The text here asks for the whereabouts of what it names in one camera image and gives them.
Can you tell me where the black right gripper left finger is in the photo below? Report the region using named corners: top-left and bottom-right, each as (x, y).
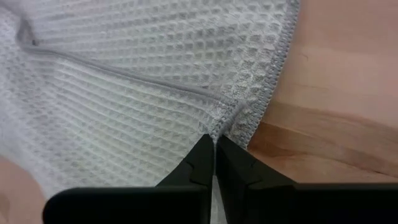
top-left (42, 133), bottom-right (216, 224)

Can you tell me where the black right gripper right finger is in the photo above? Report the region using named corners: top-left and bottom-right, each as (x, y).
top-left (216, 135), bottom-right (398, 224)

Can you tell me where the grey waffle towel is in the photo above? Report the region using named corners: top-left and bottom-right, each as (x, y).
top-left (0, 0), bottom-right (301, 224)

